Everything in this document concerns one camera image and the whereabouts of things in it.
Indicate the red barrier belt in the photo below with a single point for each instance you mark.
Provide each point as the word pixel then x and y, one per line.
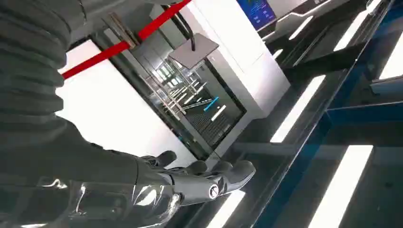
pixel 97 58

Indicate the white ceiling light strip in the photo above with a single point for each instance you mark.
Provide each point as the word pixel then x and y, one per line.
pixel 297 108
pixel 351 30
pixel 225 210
pixel 341 185
pixel 393 61

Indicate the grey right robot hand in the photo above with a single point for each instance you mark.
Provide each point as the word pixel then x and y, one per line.
pixel 78 185

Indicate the blue steel beam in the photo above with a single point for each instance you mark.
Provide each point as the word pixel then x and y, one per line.
pixel 314 135

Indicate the grey square plate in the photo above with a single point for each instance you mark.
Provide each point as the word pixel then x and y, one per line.
pixel 192 52

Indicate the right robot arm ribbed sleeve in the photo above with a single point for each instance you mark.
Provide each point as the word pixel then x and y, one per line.
pixel 31 63

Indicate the grey metal bracket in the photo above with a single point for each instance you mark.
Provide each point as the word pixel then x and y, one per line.
pixel 122 30

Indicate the blue display screen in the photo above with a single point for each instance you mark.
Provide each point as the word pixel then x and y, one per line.
pixel 256 11

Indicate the dark glass door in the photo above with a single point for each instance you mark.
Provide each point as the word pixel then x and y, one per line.
pixel 220 126

